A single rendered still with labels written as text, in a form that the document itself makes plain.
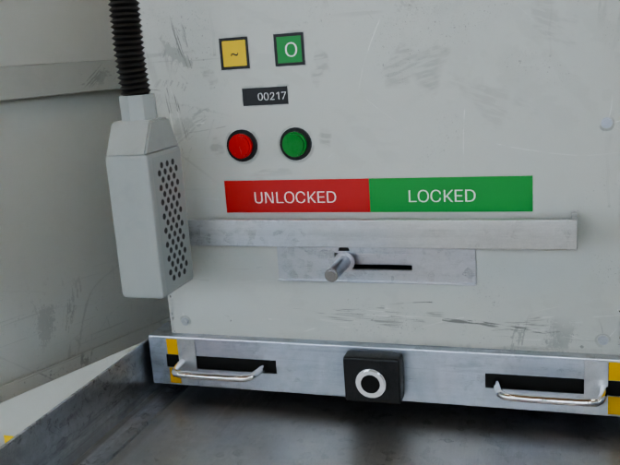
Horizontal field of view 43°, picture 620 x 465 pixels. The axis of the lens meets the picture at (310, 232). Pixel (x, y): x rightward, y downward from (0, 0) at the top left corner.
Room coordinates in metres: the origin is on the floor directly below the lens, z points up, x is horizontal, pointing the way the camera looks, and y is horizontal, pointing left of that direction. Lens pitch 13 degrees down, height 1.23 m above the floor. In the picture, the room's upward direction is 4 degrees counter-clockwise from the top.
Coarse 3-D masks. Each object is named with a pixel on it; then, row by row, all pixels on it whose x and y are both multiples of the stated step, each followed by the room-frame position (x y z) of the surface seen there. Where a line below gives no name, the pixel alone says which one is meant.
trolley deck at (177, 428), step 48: (144, 432) 0.77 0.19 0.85; (192, 432) 0.76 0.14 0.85; (240, 432) 0.75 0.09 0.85; (288, 432) 0.75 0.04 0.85; (336, 432) 0.74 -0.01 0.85; (384, 432) 0.73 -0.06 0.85; (432, 432) 0.73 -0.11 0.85; (480, 432) 0.72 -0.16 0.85; (528, 432) 0.71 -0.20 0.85; (576, 432) 0.70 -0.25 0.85
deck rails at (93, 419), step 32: (128, 352) 0.83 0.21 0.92; (96, 384) 0.76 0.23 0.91; (128, 384) 0.82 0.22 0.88; (160, 384) 0.88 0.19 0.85; (64, 416) 0.71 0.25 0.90; (96, 416) 0.75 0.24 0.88; (128, 416) 0.80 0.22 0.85; (0, 448) 0.62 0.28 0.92; (32, 448) 0.66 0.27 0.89; (64, 448) 0.70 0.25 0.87; (96, 448) 0.73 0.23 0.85
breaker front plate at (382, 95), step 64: (192, 0) 0.84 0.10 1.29; (256, 0) 0.81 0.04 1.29; (320, 0) 0.79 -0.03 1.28; (384, 0) 0.77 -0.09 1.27; (448, 0) 0.75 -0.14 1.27; (512, 0) 0.74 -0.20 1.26; (576, 0) 0.72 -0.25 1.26; (192, 64) 0.84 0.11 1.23; (256, 64) 0.82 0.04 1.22; (320, 64) 0.79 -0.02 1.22; (384, 64) 0.77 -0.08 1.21; (448, 64) 0.75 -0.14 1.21; (512, 64) 0.74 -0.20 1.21; (576, 64) 0.72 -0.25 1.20; (192, 128) 0.84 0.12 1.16; (256, 128) 0.82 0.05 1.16; (320, 128) 0.80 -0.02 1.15; (384, 128) 0.78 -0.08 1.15; (448, 128) 0.75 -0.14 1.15; (512, 128) 0.74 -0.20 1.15; (576, 128) 0.72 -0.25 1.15; (192, 192) 0.84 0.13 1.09; (576, 192) 0.72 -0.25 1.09; (192, 256) 0.85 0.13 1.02; (256, 256) 0.82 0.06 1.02; (320, 256) 0.80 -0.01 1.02; (448, 256) 0.75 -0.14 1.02; (512, 256) 0.74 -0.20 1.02; (576, 256) 0.72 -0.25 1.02; (192, 320) 0.85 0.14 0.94; (256, 320) 0.82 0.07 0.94; (320, 320) 0.80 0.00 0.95; (384, 320) 0.78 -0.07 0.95; (448, 320) 0.76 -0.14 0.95; (512, 320) 0.74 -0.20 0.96; (576, 320) 0.72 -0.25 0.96
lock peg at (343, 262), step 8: (344, 248) 0.79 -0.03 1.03; (336, 256) 0.79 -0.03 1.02; (344, 256) 0.78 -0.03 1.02; (352, 256) 0.78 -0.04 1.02; (336, 264) 0.75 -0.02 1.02; (344, 264) 0.77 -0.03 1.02; (352, 264) 0.78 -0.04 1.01; (328, 272) 0.74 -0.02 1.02; (336, 272) 0.74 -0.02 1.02; (328, 280) 0.74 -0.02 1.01
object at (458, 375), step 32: (160, 352) 0.85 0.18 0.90; (224, 352) 0.83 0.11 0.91; (256, 352) 0.81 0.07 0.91; (288, 352) 0.80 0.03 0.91; (320, 352) 0.79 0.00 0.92; (416, 352) 0.76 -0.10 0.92; (448, 352) 0.74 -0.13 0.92; (480, 352) 0.74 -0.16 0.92; (512, 352) 0.73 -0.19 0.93; (544, 352) 0.72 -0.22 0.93; (576, 352) 0.72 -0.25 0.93; (224, 384) 0.83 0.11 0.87; (256, 384) 0.81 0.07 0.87; (288, 384) 0.80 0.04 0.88; (320, 384) 0.79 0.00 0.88; (416, 384) 0.76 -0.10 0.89; (448, 384) 0.75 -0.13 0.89; (480, 384) 0.73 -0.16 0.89; (512, 384) 0.73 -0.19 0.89; (544, 384) 0.72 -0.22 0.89; (576, 384) 0.71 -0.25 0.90; (608, 384) 0.70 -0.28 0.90
